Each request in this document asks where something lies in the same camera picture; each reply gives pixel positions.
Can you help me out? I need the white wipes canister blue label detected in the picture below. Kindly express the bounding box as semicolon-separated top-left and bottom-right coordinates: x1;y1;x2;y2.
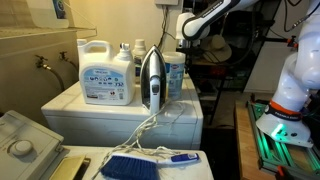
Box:
163;51;187;101

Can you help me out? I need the tan straw hat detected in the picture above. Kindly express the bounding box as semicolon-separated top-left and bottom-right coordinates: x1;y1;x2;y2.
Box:
199;34;233;64

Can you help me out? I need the small white detergent bottle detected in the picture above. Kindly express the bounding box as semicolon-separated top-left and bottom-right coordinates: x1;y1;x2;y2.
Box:
132;38;148;84

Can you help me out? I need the black silver clothes iron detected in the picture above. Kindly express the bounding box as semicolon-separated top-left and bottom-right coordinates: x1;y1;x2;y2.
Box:
139;44;168;116

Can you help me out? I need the black metal storage rack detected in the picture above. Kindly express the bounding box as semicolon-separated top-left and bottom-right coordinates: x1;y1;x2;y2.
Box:
184;0;284;126

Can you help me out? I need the large white detergent jug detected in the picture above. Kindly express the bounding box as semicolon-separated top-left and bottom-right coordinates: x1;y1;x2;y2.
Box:
77;39;137;106

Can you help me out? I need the white front-load washing machine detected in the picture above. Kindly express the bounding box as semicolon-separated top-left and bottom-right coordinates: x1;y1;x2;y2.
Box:
40;73;204;151

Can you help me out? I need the wooden table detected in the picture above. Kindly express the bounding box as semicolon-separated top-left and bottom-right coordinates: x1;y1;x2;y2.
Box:
234;99;320;180

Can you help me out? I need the blue bristle hand brush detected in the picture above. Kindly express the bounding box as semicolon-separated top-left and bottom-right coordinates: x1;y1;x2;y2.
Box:
99;152;201;180

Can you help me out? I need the white box blue label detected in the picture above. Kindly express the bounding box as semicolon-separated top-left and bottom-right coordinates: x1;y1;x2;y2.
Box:
26;0;71;29

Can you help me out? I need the brass coloured flat tray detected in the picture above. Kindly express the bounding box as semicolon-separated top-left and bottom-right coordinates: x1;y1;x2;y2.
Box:
49;154;92;180

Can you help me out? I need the white top-load washing machine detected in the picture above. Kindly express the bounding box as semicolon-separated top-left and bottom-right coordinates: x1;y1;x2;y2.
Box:
0;109;214;180

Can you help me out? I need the white braided iron cord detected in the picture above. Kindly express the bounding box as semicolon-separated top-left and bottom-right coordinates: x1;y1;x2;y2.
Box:
91;99;186;180

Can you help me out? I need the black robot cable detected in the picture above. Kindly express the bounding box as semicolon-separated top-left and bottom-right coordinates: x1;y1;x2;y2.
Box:
282;0;320;33

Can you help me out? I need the wall water faucet with hose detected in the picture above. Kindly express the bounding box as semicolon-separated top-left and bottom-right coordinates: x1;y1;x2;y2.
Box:
59;51;80;73
34;54;66;93

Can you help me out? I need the aluminium rail base frame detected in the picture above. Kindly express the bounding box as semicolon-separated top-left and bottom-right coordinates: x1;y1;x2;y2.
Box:
246;99;320;176

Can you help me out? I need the beige wall shelf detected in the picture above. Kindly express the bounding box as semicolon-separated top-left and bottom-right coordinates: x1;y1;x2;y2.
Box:
0;25;98;42

